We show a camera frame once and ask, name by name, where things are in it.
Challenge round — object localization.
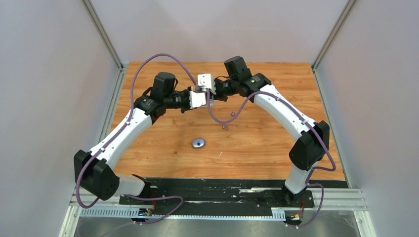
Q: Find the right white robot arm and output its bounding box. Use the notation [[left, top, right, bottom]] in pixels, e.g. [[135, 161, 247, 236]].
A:
[[208, 56, 330, 206]]

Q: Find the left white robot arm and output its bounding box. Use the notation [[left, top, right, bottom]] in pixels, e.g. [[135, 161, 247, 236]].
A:
[[74, 72, 194, 204]]

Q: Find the purple earbud charging case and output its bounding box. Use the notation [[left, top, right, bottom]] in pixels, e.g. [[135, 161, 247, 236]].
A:
[[191, 138, 206, 149]]

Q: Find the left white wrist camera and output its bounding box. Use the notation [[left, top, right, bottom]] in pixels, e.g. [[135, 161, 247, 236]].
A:
[[189, 91, 207, 109]]

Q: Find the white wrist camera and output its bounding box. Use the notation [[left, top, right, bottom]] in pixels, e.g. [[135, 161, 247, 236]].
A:
[[197, 73, 216, 94], [189, 91, 207, 109]]

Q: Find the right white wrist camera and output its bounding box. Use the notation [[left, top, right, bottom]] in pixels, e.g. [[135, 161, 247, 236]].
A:
[[197, 73, 216, 94]]

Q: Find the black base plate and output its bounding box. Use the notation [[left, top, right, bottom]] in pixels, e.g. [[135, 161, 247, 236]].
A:
[[119, 178, 315, 217]]

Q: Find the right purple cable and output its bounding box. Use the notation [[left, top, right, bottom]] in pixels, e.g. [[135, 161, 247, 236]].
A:
[[206, 91, 337, 228]]

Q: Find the aluminium frame rail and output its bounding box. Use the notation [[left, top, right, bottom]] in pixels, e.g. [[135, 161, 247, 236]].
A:
[[59, 188, 376, 237]]

